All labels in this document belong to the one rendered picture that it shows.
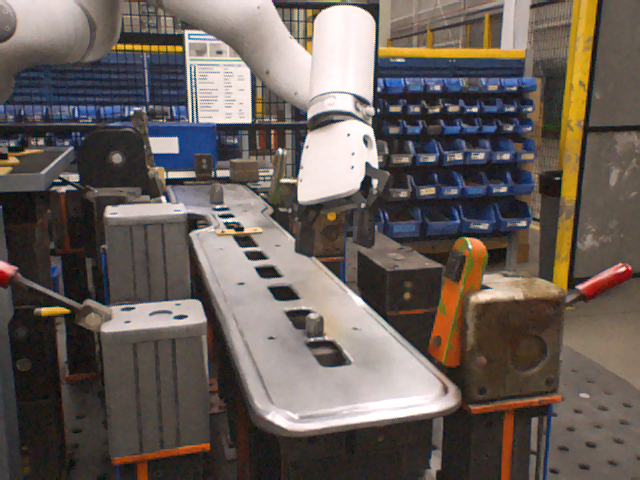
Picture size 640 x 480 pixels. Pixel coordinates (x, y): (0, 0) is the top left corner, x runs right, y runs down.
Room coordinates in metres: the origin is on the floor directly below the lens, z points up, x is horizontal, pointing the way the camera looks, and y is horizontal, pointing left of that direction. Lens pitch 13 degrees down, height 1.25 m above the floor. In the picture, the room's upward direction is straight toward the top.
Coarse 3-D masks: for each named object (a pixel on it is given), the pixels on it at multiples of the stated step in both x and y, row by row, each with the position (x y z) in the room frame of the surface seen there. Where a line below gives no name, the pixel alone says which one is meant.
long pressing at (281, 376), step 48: (192, 192) 1.65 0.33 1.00; (240, 192) 1.65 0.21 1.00; (192, 240) 1.07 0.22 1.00; (288, 240) 1.09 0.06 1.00; (240, 288) 0.80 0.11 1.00; (336, 288) 0.80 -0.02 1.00; (240, 336) 0.63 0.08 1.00; (288, 336) 0.63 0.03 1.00; (336, 336) 0.63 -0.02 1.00; (384, 336) 0.63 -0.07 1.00; (240, 384) 0.53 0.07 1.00; (288, 384) 0.52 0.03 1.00; (336, 384) 0.52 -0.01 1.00; (384, 384) 0.52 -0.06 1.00; (432, 384) 0.52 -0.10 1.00; (288, 432) 0.45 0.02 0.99
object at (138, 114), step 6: (138, 108) 1.57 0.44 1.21; (150, 108) 1.56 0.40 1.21; (132, 114) 1.54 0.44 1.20; (138, 114) 1.54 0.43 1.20; (144, 114) 1.55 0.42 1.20; (150, 114) 1.56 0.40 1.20; (138, 120) 1.54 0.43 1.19; (144, 120) 1.54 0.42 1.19; (138, 126) 1.54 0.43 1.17; (144, 126) 1.54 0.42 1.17; (144, 132) 1.54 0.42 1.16; (144, 138) 1.54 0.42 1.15; (150, 144) 1.55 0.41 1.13; (150, 150) 1.54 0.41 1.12; (150, 156) 1.54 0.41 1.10; (150, 162) 1.54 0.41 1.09
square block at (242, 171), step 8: (232, 160) 1.89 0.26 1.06; (240, 160) 1.88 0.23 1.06; (248, 160) 1.88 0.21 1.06; (256, 160) 1.90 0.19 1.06; (232, 168) 1.86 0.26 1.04; (240, 168) 1.86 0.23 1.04; (248, 168) 1.86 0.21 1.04; (256, 168) 1.87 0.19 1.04; (232, 176) 1.86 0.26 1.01; (240, 176) 1.86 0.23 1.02; (248, 176) 1.86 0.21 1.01; (256, 176) 1.87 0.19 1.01; (240, 184) 1.86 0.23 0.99; (256, 192) 1.87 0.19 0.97
